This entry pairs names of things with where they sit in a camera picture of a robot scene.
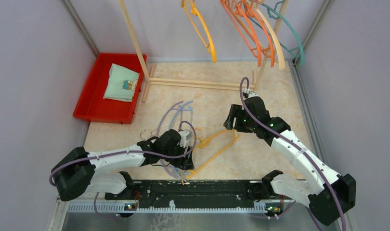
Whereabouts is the cream hanger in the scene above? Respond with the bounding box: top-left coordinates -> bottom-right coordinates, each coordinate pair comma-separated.
243,0 -> 286,70

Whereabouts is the grey cable duct rail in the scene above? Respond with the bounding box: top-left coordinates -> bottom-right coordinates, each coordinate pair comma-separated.
57,181 -> 346,214

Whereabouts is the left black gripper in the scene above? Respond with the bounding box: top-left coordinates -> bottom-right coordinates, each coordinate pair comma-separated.
161,142 -> 195,170

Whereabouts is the light green cloth pouch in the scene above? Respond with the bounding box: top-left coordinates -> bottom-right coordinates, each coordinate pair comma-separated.
104,64 -> 139,102

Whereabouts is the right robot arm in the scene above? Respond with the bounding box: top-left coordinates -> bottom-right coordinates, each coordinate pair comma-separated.
223,93 -> 356,226

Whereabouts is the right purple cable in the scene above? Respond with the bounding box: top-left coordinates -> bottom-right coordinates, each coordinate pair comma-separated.
239,77 -> 347,231

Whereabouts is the purple hanger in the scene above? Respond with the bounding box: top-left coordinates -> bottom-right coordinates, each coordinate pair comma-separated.
140,101 -> 183,179

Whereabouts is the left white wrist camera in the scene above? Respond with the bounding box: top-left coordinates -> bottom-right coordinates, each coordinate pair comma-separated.
178,129 -> 193,148

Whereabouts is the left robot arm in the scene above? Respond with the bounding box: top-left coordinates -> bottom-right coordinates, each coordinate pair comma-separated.
49,129 -> 195,201

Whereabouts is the red plastic tray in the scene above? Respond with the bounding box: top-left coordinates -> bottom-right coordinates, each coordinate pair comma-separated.
73,53 -> 144,124

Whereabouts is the teal hanger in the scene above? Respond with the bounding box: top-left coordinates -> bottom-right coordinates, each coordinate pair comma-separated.
259,0 -> 306,66

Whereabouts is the yellow hanger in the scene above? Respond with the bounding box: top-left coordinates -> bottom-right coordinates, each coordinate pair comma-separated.
181,0 -> 218,63
180,130 -> 241,185

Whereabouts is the wooden hanger rack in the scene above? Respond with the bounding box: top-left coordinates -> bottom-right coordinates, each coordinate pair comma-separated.
118,0 -> 289,102

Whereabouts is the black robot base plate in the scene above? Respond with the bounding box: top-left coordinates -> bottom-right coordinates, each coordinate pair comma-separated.
104,180 -> 281,209

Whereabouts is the orange hanger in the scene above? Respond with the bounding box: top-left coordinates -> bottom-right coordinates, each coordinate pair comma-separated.
220,0 -> 262,67
235,0 -> 268,65

